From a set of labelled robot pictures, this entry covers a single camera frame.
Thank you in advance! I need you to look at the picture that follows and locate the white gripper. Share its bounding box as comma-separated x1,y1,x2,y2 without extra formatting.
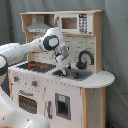
53,43,73,77

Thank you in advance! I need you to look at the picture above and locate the small metal pot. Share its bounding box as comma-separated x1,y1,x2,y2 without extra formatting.
59,46,69,60

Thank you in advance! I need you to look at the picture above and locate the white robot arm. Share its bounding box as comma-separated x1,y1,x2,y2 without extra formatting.
0,27,71,128

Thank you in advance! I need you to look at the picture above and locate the wooden toy kitchen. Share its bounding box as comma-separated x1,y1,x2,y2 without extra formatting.
9,10,115,128

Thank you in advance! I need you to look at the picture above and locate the black toy faucet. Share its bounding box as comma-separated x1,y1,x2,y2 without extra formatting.
75,49,95,71

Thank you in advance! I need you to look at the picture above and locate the grey toy sink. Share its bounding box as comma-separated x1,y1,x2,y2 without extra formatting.
52,68,92,81

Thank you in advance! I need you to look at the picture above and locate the black toy stovetop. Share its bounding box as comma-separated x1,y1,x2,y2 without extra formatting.
20,61,55,73

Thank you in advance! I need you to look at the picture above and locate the right red stove knob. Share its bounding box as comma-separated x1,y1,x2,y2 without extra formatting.
32,81,38,87

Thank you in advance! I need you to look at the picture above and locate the red stove knob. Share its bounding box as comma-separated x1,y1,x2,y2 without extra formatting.
13,76,19,82
32,81,38,87

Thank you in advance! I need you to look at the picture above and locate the toy microwave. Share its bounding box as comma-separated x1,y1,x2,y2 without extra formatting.
55,14,92,34

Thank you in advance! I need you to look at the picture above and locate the grey ice dispenser panel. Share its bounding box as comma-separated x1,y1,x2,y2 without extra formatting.
55,93,71,120

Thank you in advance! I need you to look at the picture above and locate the grey range hood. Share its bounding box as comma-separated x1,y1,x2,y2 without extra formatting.
25,14,54,33

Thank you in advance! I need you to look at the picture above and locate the left red stove knob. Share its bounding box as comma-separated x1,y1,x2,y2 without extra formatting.
13,76,19,82

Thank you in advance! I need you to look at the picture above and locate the toy oven door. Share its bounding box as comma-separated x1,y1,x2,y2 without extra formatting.
18,90,37,114

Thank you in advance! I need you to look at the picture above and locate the grey cupboard door handle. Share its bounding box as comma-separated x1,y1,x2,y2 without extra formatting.
47,101,52,119

